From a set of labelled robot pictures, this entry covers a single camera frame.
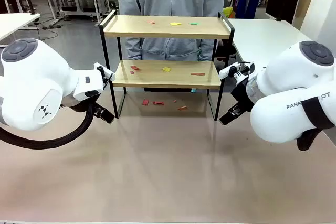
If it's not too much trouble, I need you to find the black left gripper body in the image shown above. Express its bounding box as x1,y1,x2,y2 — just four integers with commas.
77,100,97,113

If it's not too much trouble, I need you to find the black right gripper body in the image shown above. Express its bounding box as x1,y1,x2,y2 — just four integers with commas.
230,76,254,112

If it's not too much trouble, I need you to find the person's left forearm grey sleeve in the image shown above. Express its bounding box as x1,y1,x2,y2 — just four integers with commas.
196,6,226,62

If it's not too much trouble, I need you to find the person's right forearm grey sleeve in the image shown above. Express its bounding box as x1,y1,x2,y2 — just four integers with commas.
122,6,144,61

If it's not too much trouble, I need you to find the yellow-green bag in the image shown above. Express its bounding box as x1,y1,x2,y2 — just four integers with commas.
222,6,235,19

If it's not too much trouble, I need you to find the black monitor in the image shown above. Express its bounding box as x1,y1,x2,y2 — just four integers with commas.
265,0,301,25

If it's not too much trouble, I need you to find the white side desk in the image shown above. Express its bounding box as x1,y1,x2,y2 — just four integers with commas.
0,13,41,42

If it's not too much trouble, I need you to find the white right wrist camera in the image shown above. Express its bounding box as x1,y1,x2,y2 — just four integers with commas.
218,62,255,80

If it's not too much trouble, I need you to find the black left arm cable sleeve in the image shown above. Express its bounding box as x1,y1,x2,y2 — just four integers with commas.
0,102,96,150

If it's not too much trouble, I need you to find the black arm cable sleeve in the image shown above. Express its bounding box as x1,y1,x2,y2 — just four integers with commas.
0,102,96,150
296,127,324,152

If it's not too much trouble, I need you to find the black strap on right arm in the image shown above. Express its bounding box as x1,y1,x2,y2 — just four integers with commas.
301,96,336,131

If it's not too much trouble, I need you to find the black right arm cable sleeve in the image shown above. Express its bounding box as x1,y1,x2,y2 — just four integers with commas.
296,127,324,152

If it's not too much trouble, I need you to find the black floor cable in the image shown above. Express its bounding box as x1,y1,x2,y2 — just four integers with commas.
33,20,59,41

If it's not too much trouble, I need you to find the two-tier wooden shelf black frame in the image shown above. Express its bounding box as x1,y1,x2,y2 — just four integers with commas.
99,9,235,121

